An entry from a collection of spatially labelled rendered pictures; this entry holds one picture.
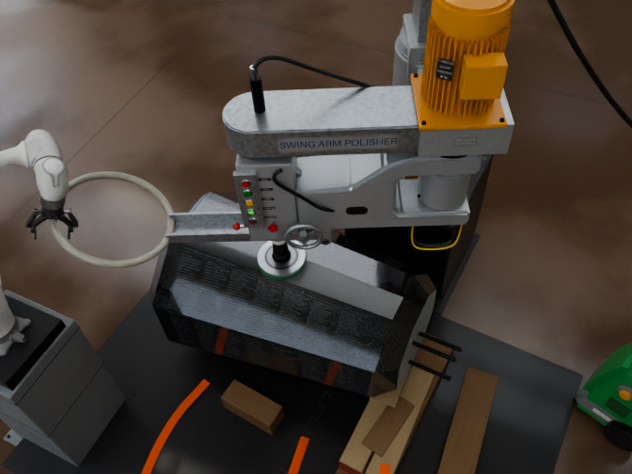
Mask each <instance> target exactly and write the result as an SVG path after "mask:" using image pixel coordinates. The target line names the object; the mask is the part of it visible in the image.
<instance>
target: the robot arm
mask: <svg viewBox="0 0 632 474"><path fill-rule="evenodd" d="M9 165H22V166H25V167H26V168H31V169H34V170H35V174H36V181H37V186H38V188H39V200H40V204H41V205H42V209H41V210H37V209H36V208H34V209H33V213H31V215H30V216H29V218H28V219H27V221H26V222H25V227H26V228H31V233H34V240H37V228H36V226H38V225H39V224H40V223H42V222H43V221H45V220H47V219H58V220H59V221H62V222H63V223H65V224H66V225H67V226H68V239H70V238H71V232H73V228H78V221H77V219H76V218H75V216H74V215H73V213H72V212H71V208H69V209H68V210H64V209H63V206H64V205H65V199H66V193H67V191H68V186H69V172H68V169H67V167H66V165H65V164H64V163H63V162H62V156H61V152H60V149H59V146H58V145H57V143H56V141H55V139H54V137H53V136H52V135H51V134H50V133H48V132H47V131H44V130H34V131H32V132H30V133H29V134H28V136H27V137H26V139H25V140H24V141H22V142H21V143H20V144H19V145H18V146H17V147H15V148H11V149H7V150H2V151H0V169H1V168H3V167H4V166H9ZM39 213H41V216H39V217H38V218H37V219H36V217H37V216H38V214H39ZM64 213H65V214H66V215H67V216H68V217H69V218H70V219H69V218H67V217H66V216H65V215H64ZM29 325H31V321H30V320H29V319H23V318H20V317H17V316H14V315H13V314H12V312H11V310H10V308H9V306H8V302H7V299H6V297H5V295H4V293H3V290H2V282H1V277H0V356H6V355H7V354H8V351H9V349H10V348H11V346H12V345H13V344H14V343H15V341H18V342H25V341H26V340H27V337H26V336H25V335H23V332H24V331H25V329H26V328H27V327H28V326H29Z"/></svg>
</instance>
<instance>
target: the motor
mask: <svg viewBox="0 0 632 474"><path fill-rule="evenodd" d="M514 1H515V0H432V8H431V15H430V16H429V22H428V31H427V40H426V49H425V57H424V67H423V73H414V74H411V76H410V78H411V84H412V89H413V96H414V102H415V107H416V113H417V120H418V126H419V130H420V131H433V130H459V129H485V128H506V127H507V125H508V124H507V120H506V118H505V115H504V111H503V108H502V104H501V101H500V97H501V93H502V89H503V86H504V82H505V77H506V73H507V70H508V64H507V61H506V58H505V51H506V46H507V42H508V37H509V34H510V29H511V23H510V20H511V18H512V14H513V9H514Z"/></svg>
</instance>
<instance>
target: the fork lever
mask: <svg viewBox="0 0 632 474"><path fill-rule="evenodd" d="M169 217H172V218H174V219H175V229H174V233H166V234H165V237H166V238H168V239H170V243H208V242H252V241H285V239H282V240H251V239H250V235H249V231H248V228H240V229H239V230H235V229H234V228H233V224H234V223H236V222H238V223H240V225H243V219H242V215H241V212H221V213H170V214H169ZM309 239H310V240H318V239H319V235H318V233H316V234H314V235H312V236H310V237H309ZM322 245H329V240H327V239H323V241H322Z"/></svg>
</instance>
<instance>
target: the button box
mask: <svg viewBox="0 0 632 474"><path fill-rule="evenodd" d="M233 179H234V184H235V188H236V193H237V198H238V201H239V206H240V211H241V215H242V219H243V224H244V228H260V227H264V218H263V212H262V206H261V197H260V191H259V186H258V180H257V174H256V172H237V170H236V171H233ZM241 181H249V182H250V183H251V185H250V186H249V187H243V186H242V185H241ZM245 190H249V191H251V192H252V194H253V195H252V196H251V197H245V196H244V195H243V192H244V191H245ZM248 199H250V200H253V201H254V205H253V206H251V207H248V206H246V205H245V201H246V200H248ZM249 209H253V210H255V211H256V214H255V215H248V214H247V213H246V211H247V210H249ZM249 218H256V219H257V220H258V223H257V224H254V225H252V224H249V223H248V219H249Z"/></svg>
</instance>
